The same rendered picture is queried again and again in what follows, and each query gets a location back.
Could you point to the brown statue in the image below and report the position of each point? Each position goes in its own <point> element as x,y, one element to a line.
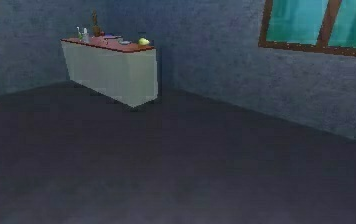
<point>95,26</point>

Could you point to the small red round object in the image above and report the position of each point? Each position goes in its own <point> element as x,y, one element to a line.
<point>102,33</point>

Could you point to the yellow green round object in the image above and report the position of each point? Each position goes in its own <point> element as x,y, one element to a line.
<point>143,41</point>

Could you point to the grey flat dish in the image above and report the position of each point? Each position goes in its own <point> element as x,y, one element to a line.
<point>125,42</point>

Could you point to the white cabinet with red top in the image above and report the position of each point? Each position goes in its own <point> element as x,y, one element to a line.
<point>119,71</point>

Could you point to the green and white bottle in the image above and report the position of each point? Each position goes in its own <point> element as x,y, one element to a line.
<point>79,34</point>

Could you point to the brown framed window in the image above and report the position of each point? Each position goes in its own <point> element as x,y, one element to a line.
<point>316,23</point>

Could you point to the purple book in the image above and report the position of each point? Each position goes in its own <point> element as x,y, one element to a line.
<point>111,36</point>

